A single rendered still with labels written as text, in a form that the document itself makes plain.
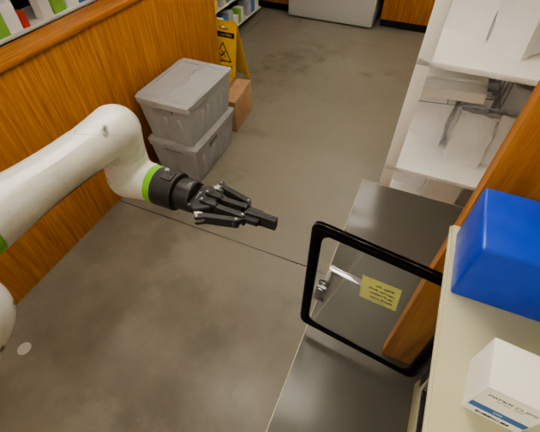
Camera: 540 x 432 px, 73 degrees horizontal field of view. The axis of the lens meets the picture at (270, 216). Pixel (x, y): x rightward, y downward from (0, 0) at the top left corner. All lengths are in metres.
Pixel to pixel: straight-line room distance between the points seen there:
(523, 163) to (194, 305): 1.88
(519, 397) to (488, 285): 0.13
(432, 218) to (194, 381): 1.36
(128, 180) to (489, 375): 0.75
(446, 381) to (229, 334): 1.71
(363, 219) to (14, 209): 1.01
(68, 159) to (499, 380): 0.71
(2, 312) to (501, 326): 0.59
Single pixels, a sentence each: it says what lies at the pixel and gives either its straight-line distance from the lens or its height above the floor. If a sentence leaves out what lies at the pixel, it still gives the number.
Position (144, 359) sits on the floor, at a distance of 2.12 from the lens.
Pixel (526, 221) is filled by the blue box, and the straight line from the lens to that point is 0.48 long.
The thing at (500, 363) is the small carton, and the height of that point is 1.57.
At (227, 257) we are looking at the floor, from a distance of 2.33.
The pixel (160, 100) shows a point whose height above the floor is 0.65.
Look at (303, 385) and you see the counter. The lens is 1.00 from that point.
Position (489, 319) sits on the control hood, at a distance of 0.50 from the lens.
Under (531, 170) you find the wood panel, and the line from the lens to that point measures 0.58.
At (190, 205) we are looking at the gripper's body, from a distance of 0.82.
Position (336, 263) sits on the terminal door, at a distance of 0.74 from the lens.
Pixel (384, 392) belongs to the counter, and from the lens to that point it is 1.04.
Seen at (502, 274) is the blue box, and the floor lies 1.57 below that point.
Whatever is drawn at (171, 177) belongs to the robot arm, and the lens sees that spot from 0.84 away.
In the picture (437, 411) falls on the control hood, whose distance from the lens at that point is 0.43.
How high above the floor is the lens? 1.90
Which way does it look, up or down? 49 degrees down
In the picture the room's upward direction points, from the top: straight up
